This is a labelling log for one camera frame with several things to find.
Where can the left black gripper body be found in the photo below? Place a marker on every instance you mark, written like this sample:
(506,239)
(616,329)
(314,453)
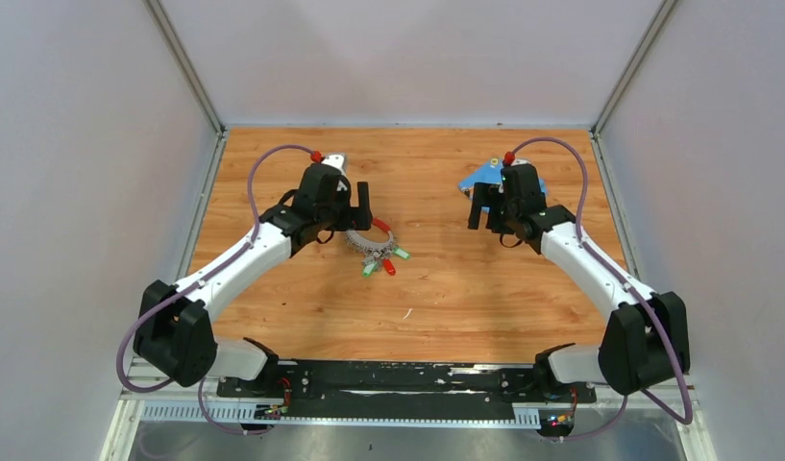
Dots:
(342,208)

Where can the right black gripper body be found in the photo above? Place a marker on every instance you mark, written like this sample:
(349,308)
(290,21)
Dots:
(504,214)

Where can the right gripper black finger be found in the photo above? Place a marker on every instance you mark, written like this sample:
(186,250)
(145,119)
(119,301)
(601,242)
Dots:
(477,197)
(494,210)

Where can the bunch of coloured keys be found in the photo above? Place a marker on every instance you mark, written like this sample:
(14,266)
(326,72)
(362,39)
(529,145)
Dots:
(382,260)

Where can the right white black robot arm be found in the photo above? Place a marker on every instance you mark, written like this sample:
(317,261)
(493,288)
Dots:
(645,341)

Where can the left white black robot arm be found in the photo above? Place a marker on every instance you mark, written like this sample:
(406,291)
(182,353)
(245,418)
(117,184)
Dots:
(175,333)

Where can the blue folded cloth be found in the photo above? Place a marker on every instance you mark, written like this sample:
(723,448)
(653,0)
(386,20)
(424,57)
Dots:
(488,172)

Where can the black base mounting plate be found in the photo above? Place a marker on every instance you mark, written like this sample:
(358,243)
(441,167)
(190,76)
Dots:
(408,391)

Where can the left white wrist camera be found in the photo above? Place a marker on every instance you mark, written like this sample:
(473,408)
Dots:
(338,161)

